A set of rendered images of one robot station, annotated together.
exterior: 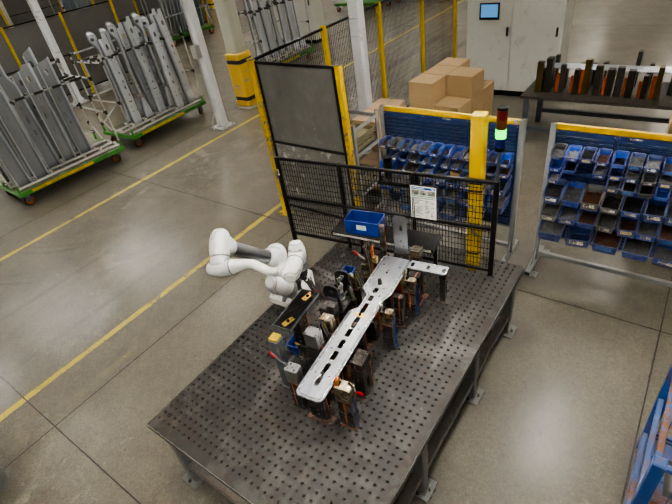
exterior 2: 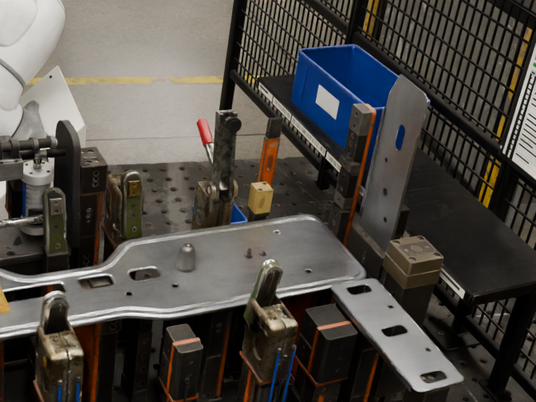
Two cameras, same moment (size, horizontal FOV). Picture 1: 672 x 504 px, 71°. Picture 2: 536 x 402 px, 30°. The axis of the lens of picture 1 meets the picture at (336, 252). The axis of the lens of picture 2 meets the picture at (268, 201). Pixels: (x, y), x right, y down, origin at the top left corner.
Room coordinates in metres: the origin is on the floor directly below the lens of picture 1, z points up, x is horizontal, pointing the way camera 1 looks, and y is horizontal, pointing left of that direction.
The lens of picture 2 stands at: (1.31, -1.00, 2.05)
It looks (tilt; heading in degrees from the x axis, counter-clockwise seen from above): 31 degrees down; 25
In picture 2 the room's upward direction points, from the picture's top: 10 degrees clockwise
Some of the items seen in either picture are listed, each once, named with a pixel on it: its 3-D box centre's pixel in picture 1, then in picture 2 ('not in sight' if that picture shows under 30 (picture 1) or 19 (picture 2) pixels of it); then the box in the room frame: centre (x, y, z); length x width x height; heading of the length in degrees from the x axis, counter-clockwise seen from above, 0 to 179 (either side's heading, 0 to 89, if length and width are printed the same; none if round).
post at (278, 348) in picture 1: (282, 362); not in sight; (2.06, 0.46, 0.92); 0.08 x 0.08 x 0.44; 56
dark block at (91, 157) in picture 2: not in sight; (83, 249); (2.59, -0.03, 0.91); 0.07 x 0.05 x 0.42; 56
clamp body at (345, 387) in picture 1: (348, 404); not in sight; (1.69, 0.08, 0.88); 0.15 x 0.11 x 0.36; 56
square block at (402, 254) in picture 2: (416, 266); (396, 324); (2.83, -0.61, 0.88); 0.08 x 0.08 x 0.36; 56
